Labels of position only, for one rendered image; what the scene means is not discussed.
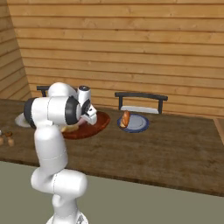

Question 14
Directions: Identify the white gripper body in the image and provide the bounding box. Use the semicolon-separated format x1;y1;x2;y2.
83;104;98;126

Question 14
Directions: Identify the red-brown round bowl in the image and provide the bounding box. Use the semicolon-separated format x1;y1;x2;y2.
60;110;112;141

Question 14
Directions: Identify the tan bun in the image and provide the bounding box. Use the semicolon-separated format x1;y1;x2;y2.
59;123;81;134

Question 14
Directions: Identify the orange-brown bun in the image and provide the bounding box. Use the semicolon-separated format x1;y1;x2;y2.
119;110;131;129

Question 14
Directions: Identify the blue-rimmed grey plate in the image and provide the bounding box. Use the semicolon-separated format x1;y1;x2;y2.
116;113;151;134

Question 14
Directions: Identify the white plate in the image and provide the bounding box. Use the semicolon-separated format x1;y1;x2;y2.
14;112;32;129

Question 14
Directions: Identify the black chair with white seat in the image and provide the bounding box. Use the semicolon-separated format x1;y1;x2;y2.
114;91;169;115

